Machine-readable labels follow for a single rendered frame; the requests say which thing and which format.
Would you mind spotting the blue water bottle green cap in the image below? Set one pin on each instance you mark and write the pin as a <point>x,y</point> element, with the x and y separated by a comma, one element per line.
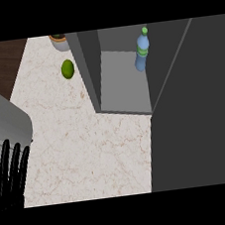
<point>141,52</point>

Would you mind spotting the grey potted plant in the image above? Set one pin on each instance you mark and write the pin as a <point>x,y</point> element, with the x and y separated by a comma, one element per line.
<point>60,42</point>

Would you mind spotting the grey open cabinet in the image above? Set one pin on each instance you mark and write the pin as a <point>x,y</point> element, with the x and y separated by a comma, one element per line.
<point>120,80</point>

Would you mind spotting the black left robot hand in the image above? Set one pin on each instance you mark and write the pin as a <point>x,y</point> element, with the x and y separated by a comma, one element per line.
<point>8,183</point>

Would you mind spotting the dark grey cabinet door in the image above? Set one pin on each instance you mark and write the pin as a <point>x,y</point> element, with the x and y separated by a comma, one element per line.
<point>194,114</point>

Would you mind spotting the green lime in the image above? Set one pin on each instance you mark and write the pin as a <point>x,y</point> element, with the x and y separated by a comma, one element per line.
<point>67,69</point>

